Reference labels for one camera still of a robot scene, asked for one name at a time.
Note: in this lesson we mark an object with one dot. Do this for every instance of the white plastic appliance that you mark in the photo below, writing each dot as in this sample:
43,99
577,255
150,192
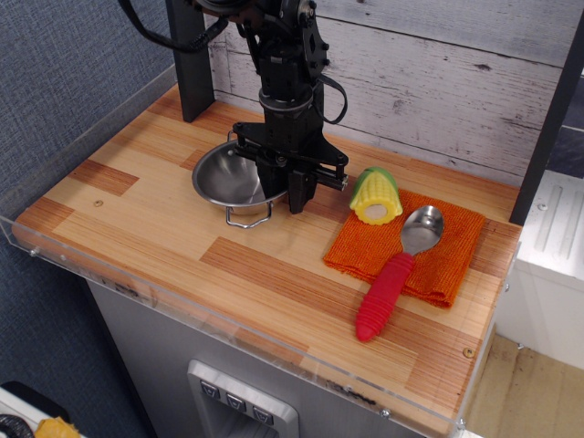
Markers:
541,307

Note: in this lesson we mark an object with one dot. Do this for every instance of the red handled metal spoon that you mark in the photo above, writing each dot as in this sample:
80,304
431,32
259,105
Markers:
421,231

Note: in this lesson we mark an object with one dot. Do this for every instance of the orange folded cloth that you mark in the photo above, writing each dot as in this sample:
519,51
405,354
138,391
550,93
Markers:
362,250

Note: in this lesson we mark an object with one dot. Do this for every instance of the grey cabinet front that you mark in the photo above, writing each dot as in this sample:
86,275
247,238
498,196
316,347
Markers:
156,350

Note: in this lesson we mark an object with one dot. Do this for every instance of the clear acrylic table guard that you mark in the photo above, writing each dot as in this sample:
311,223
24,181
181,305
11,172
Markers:
127,218

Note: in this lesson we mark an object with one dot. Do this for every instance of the stainless steel colander bowl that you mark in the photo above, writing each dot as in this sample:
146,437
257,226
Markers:
228,180

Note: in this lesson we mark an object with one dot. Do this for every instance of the silver dispenser panel with buttons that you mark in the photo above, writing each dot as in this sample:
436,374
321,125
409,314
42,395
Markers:
229,407

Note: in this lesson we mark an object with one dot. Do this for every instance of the yellow toy corn cob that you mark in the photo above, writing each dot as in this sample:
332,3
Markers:
375,199

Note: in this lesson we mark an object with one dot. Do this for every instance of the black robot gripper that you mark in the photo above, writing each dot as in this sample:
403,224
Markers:
289,149

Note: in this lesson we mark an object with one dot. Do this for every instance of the black vertical post right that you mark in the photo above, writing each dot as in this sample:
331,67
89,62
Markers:
546,140

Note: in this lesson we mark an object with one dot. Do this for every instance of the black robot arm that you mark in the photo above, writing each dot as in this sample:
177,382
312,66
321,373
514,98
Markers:
284,43

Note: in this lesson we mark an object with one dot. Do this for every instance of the yellow object at bottom left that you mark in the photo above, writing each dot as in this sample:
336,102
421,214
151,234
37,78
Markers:
56,428

